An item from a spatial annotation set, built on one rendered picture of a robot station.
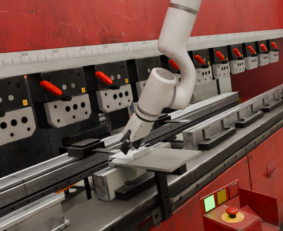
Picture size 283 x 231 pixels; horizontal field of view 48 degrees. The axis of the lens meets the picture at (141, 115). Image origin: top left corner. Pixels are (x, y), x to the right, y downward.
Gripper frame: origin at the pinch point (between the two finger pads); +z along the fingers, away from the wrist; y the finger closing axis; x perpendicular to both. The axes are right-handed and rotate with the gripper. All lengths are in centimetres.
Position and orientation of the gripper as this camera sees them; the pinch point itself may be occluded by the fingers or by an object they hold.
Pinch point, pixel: (130, 146)
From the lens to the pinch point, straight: 114.9
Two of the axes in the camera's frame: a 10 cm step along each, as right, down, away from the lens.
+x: 6.7, 6.1, -4.1
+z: -3.5, 7.6, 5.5
